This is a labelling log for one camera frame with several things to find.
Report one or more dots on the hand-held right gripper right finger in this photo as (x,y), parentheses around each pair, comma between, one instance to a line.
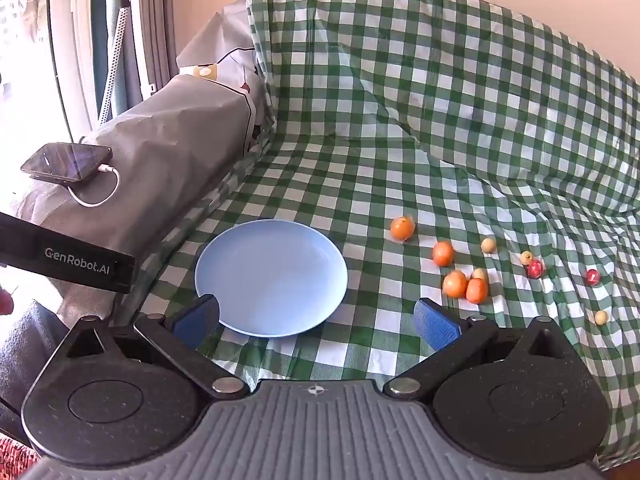
(434,324)

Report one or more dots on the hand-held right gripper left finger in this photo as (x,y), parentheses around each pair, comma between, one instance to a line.
(196,319)

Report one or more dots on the orange tangerine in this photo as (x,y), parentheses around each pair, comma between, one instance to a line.
(402,228)
(455,284)

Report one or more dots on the tan longan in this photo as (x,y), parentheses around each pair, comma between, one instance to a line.
(600,317)
(488,245)
(526,258)
(479,274)

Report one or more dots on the red tomato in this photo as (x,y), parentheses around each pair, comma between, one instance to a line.
(476,290)
(443,253)

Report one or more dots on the light blue plate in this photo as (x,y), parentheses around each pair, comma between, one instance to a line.
(272,275)

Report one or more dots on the red tomato on cloth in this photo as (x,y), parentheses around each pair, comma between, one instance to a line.
(476,290)

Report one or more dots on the black smartphone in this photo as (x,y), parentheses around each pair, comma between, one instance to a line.
(65,161)

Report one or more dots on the dark grey fabric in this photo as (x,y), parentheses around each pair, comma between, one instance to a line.
(30,360)

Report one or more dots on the small red fruit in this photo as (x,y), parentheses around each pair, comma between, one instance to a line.
(592,276)
(535,268)

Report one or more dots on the grey fabric covered box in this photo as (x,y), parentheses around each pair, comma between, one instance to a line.
(165,145)

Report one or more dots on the green checked cloth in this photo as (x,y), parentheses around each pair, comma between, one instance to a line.
(450,135)

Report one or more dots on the grey perforated pole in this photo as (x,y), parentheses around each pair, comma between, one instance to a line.
(116,60)

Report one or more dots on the red patterned cloth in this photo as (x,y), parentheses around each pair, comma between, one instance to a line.
(15,452)

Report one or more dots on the white printed cloth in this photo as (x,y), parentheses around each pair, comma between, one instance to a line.
(225,45)

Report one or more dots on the white window frame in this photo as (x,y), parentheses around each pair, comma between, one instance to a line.
(65,35)

